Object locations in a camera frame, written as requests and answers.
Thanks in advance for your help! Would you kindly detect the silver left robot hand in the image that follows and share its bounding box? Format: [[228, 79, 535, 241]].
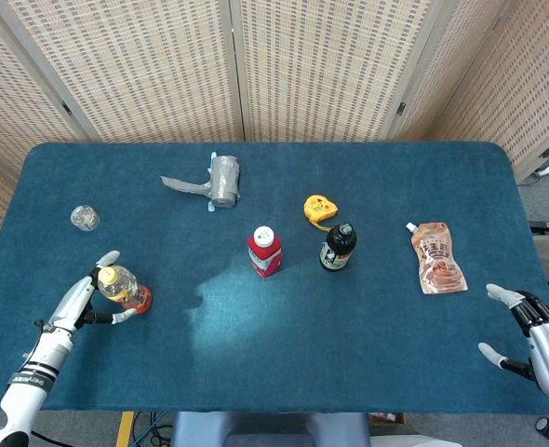
[[46, 250, 139, 334]]

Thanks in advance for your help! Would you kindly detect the orange tea bottle yellow cap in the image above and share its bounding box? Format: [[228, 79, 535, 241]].
[[96, 264, 154, 312]]

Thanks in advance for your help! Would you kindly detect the red NFC juice bottle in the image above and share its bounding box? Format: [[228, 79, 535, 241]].
[[248, 225, 284, 278]]

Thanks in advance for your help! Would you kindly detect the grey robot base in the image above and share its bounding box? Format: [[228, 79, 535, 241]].
[[169, 412, 373, 447]]

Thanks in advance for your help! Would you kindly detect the small clear jar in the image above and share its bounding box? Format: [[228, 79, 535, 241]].
[[70, 204, 101, 233]]

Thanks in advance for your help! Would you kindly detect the brown spout pouch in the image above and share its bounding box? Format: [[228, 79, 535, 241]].
[[405, 221, 469, 295]]

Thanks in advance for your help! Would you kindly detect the brown cardboard box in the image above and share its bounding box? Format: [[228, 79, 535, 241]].
[[369, 412, 406, 426]]

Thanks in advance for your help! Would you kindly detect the blue table cloth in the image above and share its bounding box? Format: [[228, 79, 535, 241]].
[[0, 142, 549, 415]]

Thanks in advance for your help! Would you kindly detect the dark tea bottle black cap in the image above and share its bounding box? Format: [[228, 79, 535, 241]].
[[319, 223, 358, 275]]

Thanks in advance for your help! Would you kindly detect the woven folding screen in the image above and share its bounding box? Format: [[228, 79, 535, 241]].
[[0, 0, 549, 290]]

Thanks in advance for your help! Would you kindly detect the yellow tape measure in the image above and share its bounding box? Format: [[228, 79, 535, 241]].
[[303, 195, 339, 233]]

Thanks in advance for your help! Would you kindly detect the grey duct tape roll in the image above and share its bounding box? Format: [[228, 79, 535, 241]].
[[160, 151, 242, 213]]

